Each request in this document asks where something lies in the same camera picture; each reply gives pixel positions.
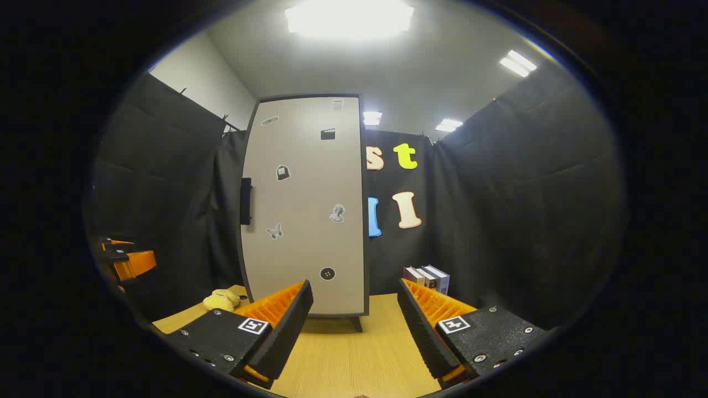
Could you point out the yellow plush toy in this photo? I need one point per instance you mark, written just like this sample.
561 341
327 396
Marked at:
220 301

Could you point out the ceiling light panel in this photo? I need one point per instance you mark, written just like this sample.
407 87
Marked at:
372 118
518 63
348 19
448 125

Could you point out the grey spine book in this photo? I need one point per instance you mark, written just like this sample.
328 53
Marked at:
441 282

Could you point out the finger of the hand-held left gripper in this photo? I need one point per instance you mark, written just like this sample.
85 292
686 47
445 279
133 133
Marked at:
119 242
138 262

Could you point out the white spine book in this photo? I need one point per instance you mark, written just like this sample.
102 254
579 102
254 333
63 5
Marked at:
427 278

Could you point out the pink cover book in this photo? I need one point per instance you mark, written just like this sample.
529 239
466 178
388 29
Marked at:
412 275

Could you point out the black backdrop cloth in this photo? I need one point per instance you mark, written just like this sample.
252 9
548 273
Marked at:
525 193

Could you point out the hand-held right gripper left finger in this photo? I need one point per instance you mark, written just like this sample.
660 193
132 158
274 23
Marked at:
287 331

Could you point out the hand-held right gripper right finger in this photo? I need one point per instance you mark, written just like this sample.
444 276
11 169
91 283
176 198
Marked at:
423 331

